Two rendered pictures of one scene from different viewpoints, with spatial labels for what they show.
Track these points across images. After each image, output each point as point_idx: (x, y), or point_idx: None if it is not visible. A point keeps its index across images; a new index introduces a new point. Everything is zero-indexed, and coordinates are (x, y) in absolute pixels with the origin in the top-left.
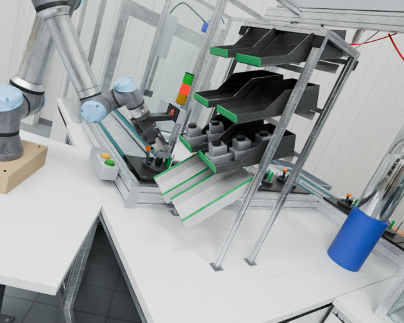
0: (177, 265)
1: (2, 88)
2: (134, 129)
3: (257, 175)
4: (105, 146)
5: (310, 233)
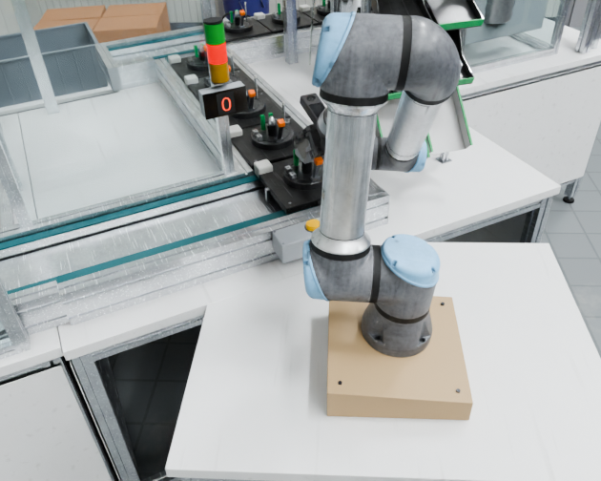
0: (462, 182)
1: (406, 253)
2: (80, 219)
3: None
4: (261, 234)
5: (307, 85)
